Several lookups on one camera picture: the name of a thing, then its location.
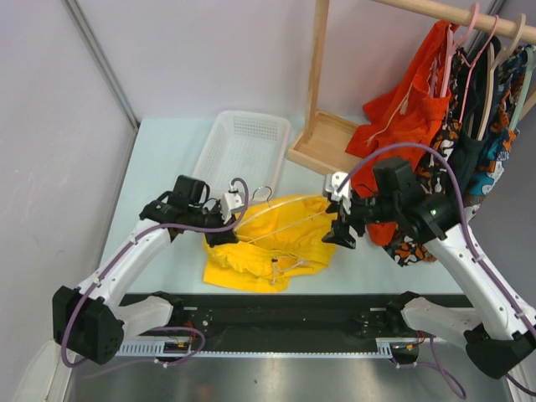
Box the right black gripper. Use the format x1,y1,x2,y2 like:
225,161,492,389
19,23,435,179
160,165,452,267
322,187,398,248

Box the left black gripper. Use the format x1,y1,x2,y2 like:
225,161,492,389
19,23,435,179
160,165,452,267
187,200,238,247

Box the yellow clothes hanger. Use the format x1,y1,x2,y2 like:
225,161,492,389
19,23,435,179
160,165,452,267
237,193,334,245

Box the yellow shorts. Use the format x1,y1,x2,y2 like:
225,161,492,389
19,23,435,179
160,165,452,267
202,193,339,293

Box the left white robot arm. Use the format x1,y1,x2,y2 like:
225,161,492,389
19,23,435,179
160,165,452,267
52,175,250,369

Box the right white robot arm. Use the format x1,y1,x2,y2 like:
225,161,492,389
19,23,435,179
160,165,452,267
322,157,535,379

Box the black orange patterned shorts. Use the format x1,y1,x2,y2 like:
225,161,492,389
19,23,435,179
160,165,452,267
384,47,469,266

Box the pink hanger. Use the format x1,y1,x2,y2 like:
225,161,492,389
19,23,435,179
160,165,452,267
437,2,481,98
459,14,500,126

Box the beige hanger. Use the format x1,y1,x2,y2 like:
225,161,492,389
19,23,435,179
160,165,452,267
477,13,527,141

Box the blue patterned shorts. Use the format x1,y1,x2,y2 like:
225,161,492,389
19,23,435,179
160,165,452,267
464,44,530,220

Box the mint green hanger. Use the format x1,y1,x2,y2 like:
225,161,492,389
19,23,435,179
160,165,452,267
508,45,535,131

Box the white plastic basket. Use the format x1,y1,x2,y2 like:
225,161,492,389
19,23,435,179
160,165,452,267
193,111,291,195

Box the wooden clothes rack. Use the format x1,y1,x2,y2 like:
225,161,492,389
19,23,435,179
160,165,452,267
287,1,535,174

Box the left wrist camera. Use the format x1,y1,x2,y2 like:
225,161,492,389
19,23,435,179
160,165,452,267
220,191,245,224

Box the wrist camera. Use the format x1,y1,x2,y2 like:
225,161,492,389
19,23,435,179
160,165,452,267
322,172,352,205
220,191,245,224

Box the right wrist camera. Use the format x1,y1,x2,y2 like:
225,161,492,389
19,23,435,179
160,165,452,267
322,172,352,205

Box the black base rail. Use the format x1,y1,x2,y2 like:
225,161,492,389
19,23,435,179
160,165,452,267
121,292,474,353

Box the white cable duct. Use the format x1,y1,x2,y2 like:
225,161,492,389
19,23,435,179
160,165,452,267
116,338,419,359

